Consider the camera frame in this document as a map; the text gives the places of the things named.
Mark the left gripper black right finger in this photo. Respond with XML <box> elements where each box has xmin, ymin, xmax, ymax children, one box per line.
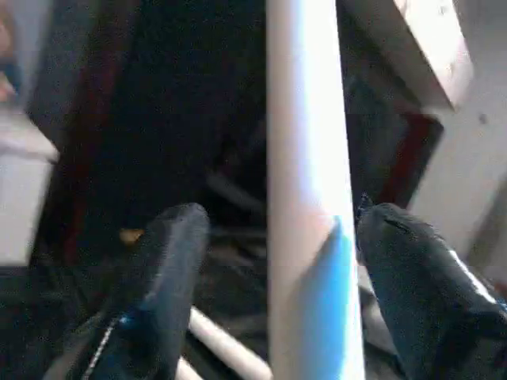
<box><xmin>356</xmin><ymin>192</ymin><xmax>507</xmax><ymax>380</ymax></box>

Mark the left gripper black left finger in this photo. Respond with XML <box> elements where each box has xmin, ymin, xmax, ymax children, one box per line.
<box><xmin>45</xmin><ymin>202</ymin><xmax>211</xmax><ymax>380</ymax></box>

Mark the white plastic table leg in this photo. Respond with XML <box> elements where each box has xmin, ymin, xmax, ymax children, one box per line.
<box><xmin>173</xmin><ymin>306</ymin><xmax>274</xmax><ymax>380</ymax></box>
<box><xmin>265</xmin><ymin>0</ymin><xmax>366</xmax><ymax>380</ymax></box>

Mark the black work mat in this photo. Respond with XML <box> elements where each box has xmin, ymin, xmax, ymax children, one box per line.
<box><xmin>0</xmin><ymin>225</ymin><xmax>507</xmax><ymax>380</ymax></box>

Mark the white cabinet with glass doors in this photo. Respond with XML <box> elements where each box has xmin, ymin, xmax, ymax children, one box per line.
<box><xmin>0</xmin><ymin>110</ymin><xmax>60</xmax><ymax>267</ymax></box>

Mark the black cabinet with yellow label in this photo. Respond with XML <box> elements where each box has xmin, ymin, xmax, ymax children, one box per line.
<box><xmin>35</xmin><ymin>0</ymin><xmax>270</xmax><ymax>254</ymax></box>

